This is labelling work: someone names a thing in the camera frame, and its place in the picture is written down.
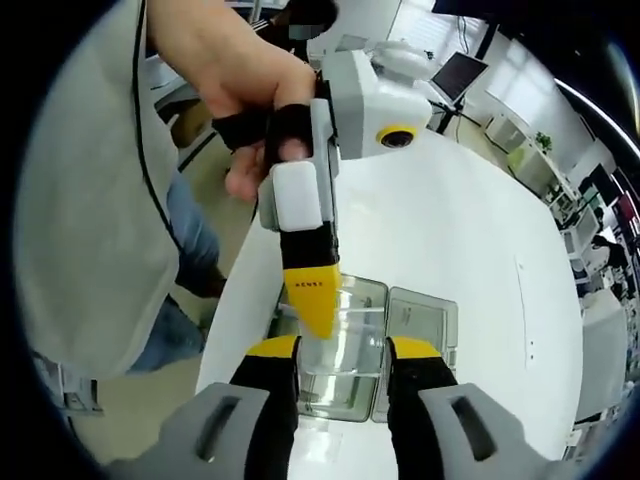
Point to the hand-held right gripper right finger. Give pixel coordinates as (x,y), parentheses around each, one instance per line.
(415,400)

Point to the person's blue jeans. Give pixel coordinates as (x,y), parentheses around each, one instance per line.
(190,240)

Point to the clear plastic divider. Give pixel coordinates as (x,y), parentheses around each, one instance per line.
(350,345)

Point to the potted green plant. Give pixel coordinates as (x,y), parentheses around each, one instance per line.
(544,141)

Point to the white desk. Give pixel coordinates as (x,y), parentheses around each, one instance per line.
(530,165)

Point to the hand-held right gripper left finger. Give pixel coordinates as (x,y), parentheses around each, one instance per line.
(270,400)

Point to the person's left hand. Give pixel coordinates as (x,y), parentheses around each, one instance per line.
(250,90)

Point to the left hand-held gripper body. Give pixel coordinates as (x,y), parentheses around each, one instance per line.
(390,100)

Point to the black monitor on stand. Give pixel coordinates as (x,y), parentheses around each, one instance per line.
(460,75)

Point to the transparent dual guide fixture box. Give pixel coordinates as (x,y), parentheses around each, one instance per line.
(420,320)

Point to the person's grey shirt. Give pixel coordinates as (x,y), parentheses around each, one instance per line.
(85,200)

